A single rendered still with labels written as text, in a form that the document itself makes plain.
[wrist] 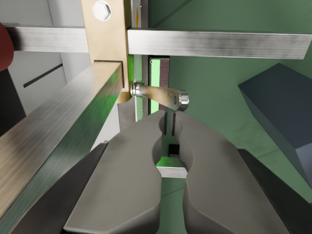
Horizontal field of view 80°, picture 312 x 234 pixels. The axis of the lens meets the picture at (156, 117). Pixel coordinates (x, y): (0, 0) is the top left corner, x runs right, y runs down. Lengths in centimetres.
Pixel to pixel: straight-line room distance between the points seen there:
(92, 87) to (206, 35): 16
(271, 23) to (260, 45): 96
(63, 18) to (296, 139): 82
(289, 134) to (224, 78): 54
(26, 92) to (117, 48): 26
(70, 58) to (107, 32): 32
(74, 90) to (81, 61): 38
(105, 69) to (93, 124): 9
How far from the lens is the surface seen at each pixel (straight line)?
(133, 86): 29
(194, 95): 124
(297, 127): 88
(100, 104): 18
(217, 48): 27
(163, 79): 44
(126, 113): 49
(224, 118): 136
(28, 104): 46
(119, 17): 25
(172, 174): 40
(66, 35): 29
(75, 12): 54
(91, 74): 21
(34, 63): 48
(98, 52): 26
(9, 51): 31
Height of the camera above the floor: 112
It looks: 59 degrees down
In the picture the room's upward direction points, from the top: 175 degrees counter-clockwise
